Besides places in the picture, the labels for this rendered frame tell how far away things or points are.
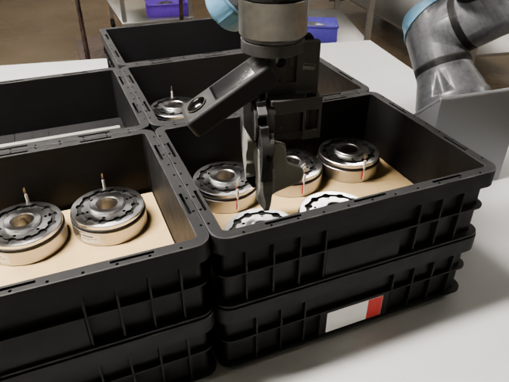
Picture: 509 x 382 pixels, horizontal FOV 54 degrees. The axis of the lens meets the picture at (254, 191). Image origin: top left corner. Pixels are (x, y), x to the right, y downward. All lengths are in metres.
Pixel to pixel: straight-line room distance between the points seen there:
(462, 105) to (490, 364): 0.47
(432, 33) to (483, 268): 0.48
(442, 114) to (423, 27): 0.21
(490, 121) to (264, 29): 0.64
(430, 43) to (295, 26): 0.59
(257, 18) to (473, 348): 0.53
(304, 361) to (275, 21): 0.44
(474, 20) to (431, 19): 0.09
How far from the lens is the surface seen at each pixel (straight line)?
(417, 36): 1.12
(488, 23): 1.08
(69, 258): 0.70
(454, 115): 1.01
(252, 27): 0.54
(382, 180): 0.84
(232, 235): 0.54
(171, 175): 0.65
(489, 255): 0.96
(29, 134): 1.06
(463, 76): 1.08
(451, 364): 0.76
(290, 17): 0.53
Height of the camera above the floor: 1.26
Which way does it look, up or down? 33 degrees down
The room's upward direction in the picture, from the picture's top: straight up
